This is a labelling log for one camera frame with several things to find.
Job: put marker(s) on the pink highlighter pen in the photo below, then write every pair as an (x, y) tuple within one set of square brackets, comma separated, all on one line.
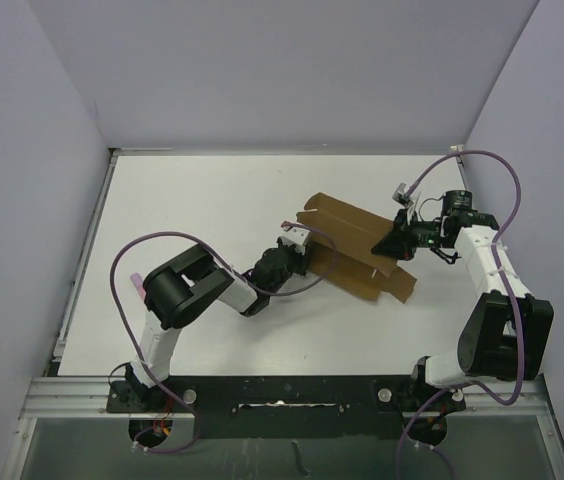
[(137, 282)]

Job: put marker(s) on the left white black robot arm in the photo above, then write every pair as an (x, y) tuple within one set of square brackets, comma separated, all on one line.
[(180, 290)]

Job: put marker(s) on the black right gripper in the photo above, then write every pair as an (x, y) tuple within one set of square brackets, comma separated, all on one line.
[(398, 243)]

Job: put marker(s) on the brown cardboard box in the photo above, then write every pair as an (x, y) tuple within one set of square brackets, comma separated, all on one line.
[(341, 250)]

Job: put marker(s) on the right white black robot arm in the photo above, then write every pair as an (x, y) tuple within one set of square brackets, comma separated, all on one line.
[(507, 331)]

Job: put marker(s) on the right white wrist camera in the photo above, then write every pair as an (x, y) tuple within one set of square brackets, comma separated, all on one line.
[(407, 197)]

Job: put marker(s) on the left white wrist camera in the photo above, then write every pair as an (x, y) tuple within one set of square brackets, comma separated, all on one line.
[(296, 237)]

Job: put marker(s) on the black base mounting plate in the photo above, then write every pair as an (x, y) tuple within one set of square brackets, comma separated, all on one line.
[(290, 407)]

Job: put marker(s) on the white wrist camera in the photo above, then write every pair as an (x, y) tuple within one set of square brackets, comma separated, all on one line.
[(296, 237), (407, 197)]

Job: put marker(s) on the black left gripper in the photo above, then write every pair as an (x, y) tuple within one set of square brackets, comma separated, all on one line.
[(301, 259)]

